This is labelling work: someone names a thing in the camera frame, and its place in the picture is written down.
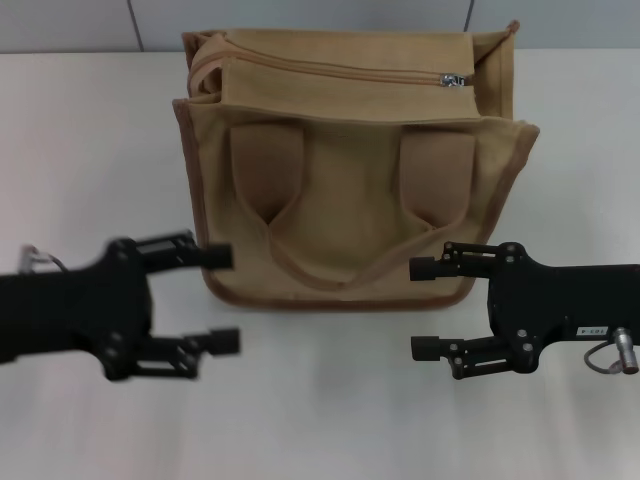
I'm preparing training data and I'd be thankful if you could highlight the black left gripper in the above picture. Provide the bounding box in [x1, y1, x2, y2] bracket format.
[0, 229, 243, 382]

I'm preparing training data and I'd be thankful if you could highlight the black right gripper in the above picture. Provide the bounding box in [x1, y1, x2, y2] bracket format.
[408, 240, 640, 380]

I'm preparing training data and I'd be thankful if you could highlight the khaki canvas food bag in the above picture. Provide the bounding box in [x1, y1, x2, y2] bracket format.
[172, 19, 542, 314]

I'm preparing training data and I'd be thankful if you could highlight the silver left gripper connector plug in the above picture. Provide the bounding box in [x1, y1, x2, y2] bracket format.
[18, 243, 52, 267]

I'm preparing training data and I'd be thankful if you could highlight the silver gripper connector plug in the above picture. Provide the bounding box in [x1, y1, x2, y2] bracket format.
[613, 326, 640, 374]
[18, 243, 52, 267]

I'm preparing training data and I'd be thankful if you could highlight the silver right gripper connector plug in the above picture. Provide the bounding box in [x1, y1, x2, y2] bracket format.
[613, 326, 640, 374]

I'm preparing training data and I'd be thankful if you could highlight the thin brown right gripper cable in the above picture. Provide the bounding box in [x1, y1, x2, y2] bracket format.
[583, 341, 620, 375]

